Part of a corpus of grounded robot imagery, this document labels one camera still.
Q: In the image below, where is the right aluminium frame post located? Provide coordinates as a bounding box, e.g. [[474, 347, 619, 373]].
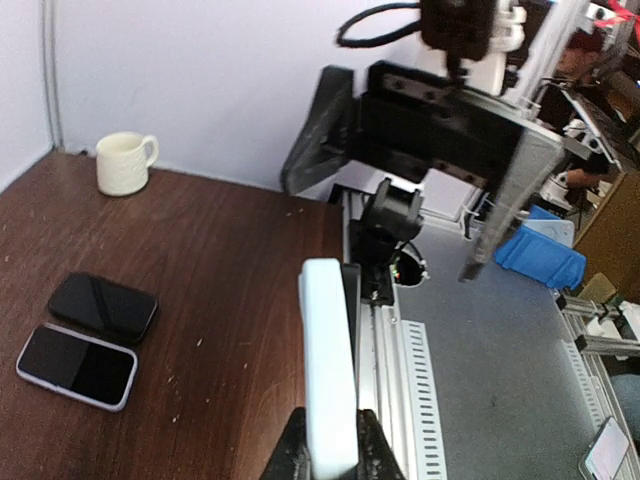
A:
[[40, 0, 65, 151]]

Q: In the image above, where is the front aluminium rail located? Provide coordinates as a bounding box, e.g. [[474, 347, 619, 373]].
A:
[[357, 217, 619, 479]]

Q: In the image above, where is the phone on outside bench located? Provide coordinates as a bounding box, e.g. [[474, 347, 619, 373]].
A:
[[578, 417, 631, 480]]

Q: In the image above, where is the light blue phone case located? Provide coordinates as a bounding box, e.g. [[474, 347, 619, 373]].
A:
[[299, 258, 359, 479]]

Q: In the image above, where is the blue plastic part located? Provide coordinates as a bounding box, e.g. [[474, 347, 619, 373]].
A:
[[494, 205, 587, 289]]

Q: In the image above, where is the black smartphone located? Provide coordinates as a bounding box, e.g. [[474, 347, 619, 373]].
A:
[[18, 325, 136, 407]]

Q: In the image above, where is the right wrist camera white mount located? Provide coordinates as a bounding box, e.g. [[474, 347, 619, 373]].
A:
[[417, 0, 529, 96]]

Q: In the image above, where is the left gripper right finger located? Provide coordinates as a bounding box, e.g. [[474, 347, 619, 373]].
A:
[[356, 409, 404, 480]]

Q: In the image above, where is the right circuit board with leds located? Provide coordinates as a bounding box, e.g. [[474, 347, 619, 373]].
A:
[[392, 251, 429, 287]]

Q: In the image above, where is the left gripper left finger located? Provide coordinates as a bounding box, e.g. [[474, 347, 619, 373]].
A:
[[260, 407, 312, 480]]

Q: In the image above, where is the lavender phone case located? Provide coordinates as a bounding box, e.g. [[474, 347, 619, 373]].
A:
[[14, 322, 139, 413]]

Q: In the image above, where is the cream ribbed mug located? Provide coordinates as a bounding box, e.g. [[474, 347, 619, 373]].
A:
[[96, 132, 159, 197]]

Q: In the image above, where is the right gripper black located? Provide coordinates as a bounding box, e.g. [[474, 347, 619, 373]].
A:
[[280, 61, 564, 282]]

